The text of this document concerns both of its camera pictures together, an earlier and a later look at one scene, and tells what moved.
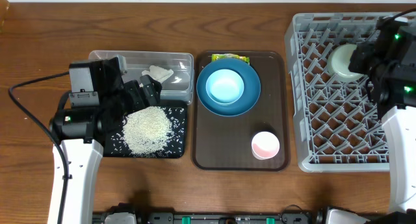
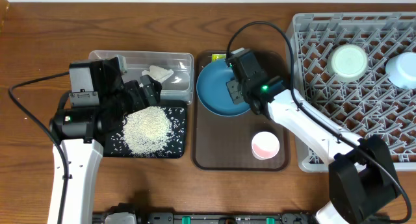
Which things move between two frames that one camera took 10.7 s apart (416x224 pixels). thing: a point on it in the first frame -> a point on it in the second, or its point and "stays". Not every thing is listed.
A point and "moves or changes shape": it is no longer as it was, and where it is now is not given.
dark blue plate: x=228 y=87 stays
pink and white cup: x=264 y=145 stays
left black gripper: x=139 y=101 stays
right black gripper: x=361 y=51 -> x=234 y=87
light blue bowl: x=225 y=87 moves or changes shape
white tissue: x=158 y=73 stays
